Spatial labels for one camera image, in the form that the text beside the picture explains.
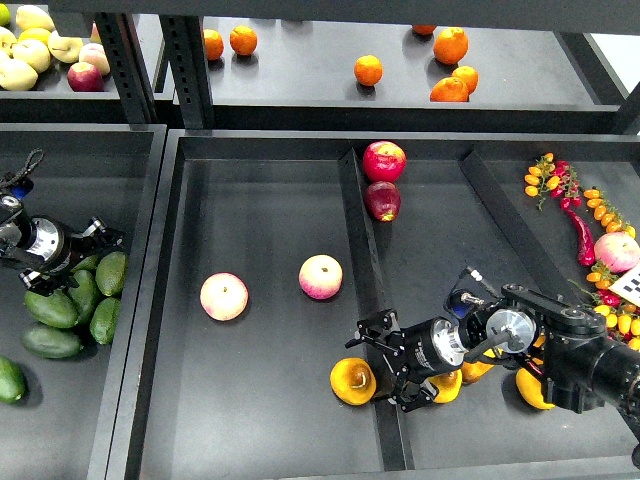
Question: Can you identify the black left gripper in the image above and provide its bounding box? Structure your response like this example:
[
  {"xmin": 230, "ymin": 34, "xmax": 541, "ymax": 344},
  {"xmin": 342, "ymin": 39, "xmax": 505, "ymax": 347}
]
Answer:
[{"xmin": 19, "ymin": 216, "xmax": 124, "ymax": 296}]

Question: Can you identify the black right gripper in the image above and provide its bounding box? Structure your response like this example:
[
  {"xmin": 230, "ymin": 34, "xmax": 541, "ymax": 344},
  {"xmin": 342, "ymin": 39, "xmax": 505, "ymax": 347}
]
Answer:
[{"xmin": 345, "ymin": 309, "xmax": 468, "ymax": 413}]

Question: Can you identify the dark green avocado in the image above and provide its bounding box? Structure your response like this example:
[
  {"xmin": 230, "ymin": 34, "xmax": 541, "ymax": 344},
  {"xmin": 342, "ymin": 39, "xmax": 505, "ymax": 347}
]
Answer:
[{"xmin": 24, "ymin": 290, "xmax": 79, "ymax": 329}]

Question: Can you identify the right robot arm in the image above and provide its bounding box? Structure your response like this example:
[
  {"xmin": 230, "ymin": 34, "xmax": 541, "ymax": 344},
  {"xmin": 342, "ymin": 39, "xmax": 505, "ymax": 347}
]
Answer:
[{"xmin": 346, "ymin": 267, "xmax": 639, "ymax": 450}]

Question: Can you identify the green avocado top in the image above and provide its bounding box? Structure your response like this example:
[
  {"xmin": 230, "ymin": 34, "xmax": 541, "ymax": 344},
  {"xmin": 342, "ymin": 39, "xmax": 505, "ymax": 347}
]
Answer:
[{"xmin": 71, "ymin": 254, "xmax": 100, "ymax": 273}]

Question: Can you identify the green avocado right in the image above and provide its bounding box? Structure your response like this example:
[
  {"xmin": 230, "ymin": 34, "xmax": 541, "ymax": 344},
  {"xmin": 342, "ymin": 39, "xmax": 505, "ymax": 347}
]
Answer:
[{"xmin": 95, "ymin": 251, "xmax": 128, "ymax": 297}]

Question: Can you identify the yellow pear with stem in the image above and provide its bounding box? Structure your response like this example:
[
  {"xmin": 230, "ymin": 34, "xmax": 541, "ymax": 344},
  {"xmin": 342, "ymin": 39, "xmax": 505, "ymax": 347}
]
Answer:
[{"xmin": 427, "ymin": 369, "xmax": 462, "ymax": 404}]

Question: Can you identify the tall yellow pear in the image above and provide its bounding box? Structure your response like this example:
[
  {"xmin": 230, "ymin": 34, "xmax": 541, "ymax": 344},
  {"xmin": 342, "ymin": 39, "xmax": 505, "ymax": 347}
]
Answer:
[{"xmin": 461, "ymin": 349, "xmax": 495, "ymax": 385}]

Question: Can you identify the green avocado lower left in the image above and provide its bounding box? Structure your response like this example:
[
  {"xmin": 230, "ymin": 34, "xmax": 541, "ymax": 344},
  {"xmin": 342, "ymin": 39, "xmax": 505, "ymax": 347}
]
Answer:
[{"xmin": 0, "ymin": 356, "xmax": 26, "ymax": 404}]

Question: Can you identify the pale yellow pear shelf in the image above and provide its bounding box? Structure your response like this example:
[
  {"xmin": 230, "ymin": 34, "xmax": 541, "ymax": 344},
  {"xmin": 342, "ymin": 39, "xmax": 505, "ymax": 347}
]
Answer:
[{"xmin": 0, "ymin": 59, "xmax": 38, "ymax": 91}]

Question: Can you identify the pink apple centre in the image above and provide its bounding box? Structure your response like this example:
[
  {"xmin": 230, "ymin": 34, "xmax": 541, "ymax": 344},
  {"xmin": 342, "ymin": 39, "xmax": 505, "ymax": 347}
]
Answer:
[{"xmin": 298, "ymin": 254, "xmax": 343, "ymax": 300}]

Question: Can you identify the pink apple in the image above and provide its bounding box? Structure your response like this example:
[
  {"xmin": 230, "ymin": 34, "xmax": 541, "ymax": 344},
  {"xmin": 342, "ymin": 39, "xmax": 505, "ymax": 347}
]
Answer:
[
  {"xmin": 200, "ymin": 272, "xmax": 249, "ymax": 321},
  {"xmin": 298, "ymin": 254, "xmax": 343, "ymax": 300}
]

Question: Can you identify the pink apple left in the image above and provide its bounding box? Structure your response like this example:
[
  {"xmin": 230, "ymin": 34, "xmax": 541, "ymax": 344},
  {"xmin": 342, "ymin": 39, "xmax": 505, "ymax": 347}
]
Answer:
[{"xmin": 200, "ymin": 272, "xmax": 249, "ymax": 321}]

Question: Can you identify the dark red apple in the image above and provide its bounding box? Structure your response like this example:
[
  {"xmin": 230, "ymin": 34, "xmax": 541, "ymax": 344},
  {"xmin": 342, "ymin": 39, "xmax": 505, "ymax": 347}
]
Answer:
[{"xmin": 364, "ymin": 181, "xmax": 401, "ymax": 222}]

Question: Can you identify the black left tray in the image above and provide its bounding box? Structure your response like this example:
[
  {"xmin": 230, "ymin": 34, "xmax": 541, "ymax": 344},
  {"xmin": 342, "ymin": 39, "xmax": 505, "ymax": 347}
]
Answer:
[{"xmin": 0, "ymin": 122, "xmax": 169, "ymax": 480}]

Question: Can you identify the black tray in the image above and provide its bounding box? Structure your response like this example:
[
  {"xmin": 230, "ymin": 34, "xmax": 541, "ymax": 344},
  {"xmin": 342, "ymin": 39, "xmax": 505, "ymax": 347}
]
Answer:
[
  {"xmin": 108, "ymin": 130, "xmax": 639, "ymax": 479},
  {"xmin": 0, "ymin": 122, "xmax": 169, "ymax": 480}
]

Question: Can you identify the black centre tray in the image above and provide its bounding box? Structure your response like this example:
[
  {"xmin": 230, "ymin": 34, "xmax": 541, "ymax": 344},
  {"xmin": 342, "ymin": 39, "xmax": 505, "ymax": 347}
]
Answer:
[{"xmin": 108, "ymin": 130, "xmax": 639, "ymax": 479}]

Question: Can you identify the red apple on shelf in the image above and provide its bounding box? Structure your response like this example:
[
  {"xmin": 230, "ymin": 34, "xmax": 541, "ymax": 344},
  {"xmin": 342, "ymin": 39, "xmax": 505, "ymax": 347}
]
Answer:
[{"xmin": 67, "ymin": 62, "xmax": 104, "ymax": 92}]

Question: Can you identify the bright red apple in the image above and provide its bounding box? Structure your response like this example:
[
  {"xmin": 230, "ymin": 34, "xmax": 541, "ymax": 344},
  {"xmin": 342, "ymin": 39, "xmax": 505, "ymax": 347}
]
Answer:
[{"xmin": 362, "ymin": 141, "xmax": 407, "ymax": 183}]

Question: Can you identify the pink peach on shelf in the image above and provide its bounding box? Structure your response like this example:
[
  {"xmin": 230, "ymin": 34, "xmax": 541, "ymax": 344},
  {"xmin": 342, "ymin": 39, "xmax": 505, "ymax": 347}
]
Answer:
[{"xmin": 79, "ymin": 43, "xmax": 111, "ymax": 77}]

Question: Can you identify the pale yellow apple shelf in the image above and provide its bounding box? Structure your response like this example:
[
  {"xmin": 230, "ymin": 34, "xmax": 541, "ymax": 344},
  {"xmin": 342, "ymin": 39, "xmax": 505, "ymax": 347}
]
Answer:
[{"xmin": 47, "ymin": 30, "xmax": 84, "ymax": 64}]

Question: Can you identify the red chili pepper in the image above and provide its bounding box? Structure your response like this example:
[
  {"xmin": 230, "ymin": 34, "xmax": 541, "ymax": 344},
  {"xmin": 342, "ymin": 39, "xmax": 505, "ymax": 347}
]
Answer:
[{"xmin": 565, "ymin": 210, "xmax": 596, "ymax": 267}]

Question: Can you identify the cherry tomato bunch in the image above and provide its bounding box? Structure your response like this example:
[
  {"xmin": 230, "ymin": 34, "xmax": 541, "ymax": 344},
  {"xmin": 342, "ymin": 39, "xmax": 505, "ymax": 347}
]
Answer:
[{"xmin": 523, "ymin": 152, "xmax": 637, "ymax": 239}]

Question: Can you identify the pink apple right bin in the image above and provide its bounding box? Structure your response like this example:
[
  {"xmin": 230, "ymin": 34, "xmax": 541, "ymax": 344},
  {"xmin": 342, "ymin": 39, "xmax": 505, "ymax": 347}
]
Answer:
[{"xmin": 594, "ymin": 232, "xmax": 639, "ymax": 274}]

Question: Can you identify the orange on shelf left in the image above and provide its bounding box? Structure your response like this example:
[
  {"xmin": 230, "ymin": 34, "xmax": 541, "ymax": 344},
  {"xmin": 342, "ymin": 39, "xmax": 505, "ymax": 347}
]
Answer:
[{"xmin": 203, "ymin": 29, "xmax": 224, "ymax": 62}]

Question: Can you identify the orange shelf front right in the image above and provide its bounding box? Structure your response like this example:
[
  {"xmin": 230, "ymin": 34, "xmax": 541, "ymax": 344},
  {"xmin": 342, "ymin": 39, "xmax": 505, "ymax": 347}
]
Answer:
[{"xmin": 430, "ymin": 77, "xmax": 469, "ymax": 102}]

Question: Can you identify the orange on shelf centre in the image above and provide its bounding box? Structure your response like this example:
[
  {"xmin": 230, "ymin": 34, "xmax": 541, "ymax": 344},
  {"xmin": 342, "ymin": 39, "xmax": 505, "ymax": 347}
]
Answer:
[{"xmin": 354, "ymin": 55, "xmax": 384, "ymax": 87}]

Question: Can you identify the orange shelf small right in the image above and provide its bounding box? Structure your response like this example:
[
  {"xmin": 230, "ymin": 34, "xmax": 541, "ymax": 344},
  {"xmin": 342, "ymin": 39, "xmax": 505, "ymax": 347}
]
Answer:
[{"xmin": 451, "ymin": 65, "xmax": 479, "ymax": 95}]

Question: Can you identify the black upper shelf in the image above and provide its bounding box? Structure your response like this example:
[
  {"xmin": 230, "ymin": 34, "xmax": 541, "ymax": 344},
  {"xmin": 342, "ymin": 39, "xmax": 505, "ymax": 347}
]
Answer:
[{"xmin": 1, "ymin": 1, "xmax": 639, "ymax": 135}]

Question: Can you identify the large orange on shelf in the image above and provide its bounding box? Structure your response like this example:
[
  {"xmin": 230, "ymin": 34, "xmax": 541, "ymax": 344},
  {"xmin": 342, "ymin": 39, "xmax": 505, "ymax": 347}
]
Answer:
[{"xmin": 433, "ymin": 27, "xmax": 469, "ymax": 65}]

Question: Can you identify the orange at shelf back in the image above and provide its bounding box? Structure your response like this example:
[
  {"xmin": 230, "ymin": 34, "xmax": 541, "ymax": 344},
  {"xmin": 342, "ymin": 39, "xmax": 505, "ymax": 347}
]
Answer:
[{"xmin": 411, "ymin": 25, "xmax": 437, "ymax": 36}]

